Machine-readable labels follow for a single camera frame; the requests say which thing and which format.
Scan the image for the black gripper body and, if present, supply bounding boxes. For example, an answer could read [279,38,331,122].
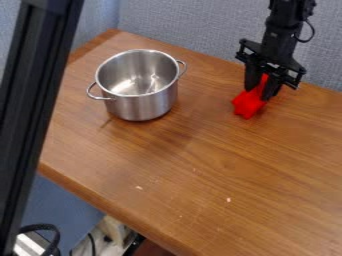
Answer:
[235,24,306,89]

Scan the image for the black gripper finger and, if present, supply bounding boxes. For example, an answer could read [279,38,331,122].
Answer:
[261,73,283,101]
[244,62,263,91]

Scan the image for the red plastic block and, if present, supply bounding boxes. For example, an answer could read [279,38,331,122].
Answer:
[231,74,268,119]

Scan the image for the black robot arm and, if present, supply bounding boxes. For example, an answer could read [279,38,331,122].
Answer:
[236,0,316,101]

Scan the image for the stainless steel pot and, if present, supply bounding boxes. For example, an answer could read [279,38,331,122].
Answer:
[85,49,187,121]

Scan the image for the white clutter under table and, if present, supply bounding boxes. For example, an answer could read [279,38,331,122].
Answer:
[68,215,144,256]

